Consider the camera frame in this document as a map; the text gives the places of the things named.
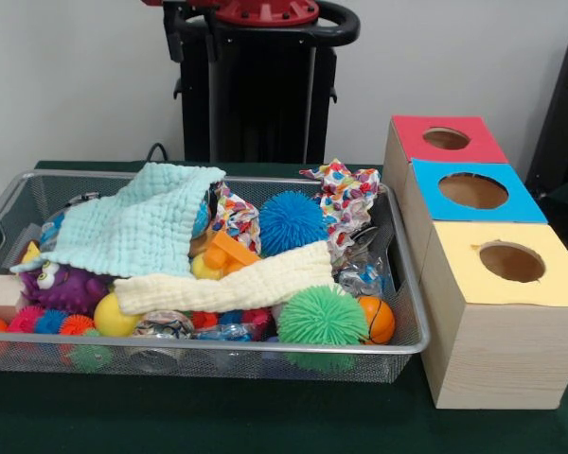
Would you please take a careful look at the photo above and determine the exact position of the green spiky ball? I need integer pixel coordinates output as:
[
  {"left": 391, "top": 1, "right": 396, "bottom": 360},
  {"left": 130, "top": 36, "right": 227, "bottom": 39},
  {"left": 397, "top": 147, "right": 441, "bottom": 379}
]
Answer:
[{"left": 276, "top": 285, "right": 369, "bottom": 371}]

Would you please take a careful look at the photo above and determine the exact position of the wooden box with three holes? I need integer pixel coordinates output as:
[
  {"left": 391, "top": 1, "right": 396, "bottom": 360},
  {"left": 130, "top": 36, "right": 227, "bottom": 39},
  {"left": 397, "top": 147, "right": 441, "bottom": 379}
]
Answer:
[{"left": 382, "top": 115, "right": 568, "bottom": 410}]

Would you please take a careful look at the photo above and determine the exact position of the plain wooden block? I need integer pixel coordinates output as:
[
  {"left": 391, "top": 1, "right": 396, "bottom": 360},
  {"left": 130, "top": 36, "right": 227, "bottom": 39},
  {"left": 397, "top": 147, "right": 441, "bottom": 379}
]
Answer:
[{"left": 0, "top": 274, "right": 29, "bottom": 324}]

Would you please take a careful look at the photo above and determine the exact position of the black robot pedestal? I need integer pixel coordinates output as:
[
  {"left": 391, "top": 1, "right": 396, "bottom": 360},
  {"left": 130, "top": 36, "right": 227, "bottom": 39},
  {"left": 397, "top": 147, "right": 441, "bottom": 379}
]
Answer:
[{"left": 164, "top": 0, "right": 361, "bottom": 164}]

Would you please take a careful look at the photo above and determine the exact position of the black upright panel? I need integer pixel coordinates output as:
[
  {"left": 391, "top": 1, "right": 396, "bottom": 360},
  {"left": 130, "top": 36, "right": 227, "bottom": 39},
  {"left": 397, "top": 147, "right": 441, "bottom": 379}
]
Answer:
[{"left": 525, "top": 31, "right": 568, "bottom": 223}]

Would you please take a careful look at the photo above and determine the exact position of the colourful polka dot cloth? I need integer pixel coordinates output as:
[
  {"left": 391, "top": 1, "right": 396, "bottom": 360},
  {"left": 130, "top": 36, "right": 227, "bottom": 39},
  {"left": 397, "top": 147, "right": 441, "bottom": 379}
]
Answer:
[{"left": 300, "top": 160, "right": 382, "bottom": 264}]

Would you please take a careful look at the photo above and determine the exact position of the cream yellow cloth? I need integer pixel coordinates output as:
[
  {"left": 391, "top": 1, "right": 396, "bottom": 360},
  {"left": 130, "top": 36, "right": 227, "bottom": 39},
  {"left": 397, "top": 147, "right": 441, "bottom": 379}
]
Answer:
[{"left": 112, "top": 239, "right": 337, "bottom": 317}]

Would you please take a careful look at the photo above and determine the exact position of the blue spiky ball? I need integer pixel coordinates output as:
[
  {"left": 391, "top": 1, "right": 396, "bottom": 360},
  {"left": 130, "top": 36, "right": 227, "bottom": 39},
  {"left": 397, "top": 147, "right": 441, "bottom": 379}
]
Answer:
[{"left": 258, "top": 191, "right": 330, "bottom": 256}]

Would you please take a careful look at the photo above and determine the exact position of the purple plush toy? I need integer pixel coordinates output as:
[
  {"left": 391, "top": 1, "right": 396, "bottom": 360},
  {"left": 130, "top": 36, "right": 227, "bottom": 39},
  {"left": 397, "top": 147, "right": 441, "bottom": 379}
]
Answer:
[{"left": 19, "top": 260, "right": 113, "bottom": 313}]

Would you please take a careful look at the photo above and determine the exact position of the dark green table cloth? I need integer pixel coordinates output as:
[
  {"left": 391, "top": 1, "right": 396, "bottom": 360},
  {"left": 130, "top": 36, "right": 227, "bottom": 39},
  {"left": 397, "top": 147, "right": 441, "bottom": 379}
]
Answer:
[{"left": 0, "top": 159, "right": 568, "bottom": 454}]

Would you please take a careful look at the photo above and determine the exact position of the yellow ball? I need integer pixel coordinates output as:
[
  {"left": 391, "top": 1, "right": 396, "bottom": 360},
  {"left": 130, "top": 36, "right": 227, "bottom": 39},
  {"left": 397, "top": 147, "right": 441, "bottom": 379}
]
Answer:
[{"left": 93, "top": 291, "right": 143, "bottom": 338}]

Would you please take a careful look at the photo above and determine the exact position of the mint green waffle cloth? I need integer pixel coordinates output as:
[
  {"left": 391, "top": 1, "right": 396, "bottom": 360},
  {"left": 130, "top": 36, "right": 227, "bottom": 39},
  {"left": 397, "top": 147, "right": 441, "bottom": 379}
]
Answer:
[{"left": 52, "top": 162, "right": 226, "bottom": 277}]

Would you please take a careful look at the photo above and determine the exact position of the orange basketball toy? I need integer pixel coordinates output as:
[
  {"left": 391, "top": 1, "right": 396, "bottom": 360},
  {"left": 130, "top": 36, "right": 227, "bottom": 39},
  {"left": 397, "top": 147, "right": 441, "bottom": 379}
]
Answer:
[{"left": 358, "top": 295, "right": 397, "bottom": 346}]

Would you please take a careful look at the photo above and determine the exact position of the clear mesh bin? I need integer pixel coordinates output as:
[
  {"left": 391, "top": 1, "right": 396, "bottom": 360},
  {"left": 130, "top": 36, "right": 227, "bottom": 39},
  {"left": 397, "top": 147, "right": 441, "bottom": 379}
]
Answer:
[{"left": 0, "top": 170, "right": 433, "bottom": 381}]

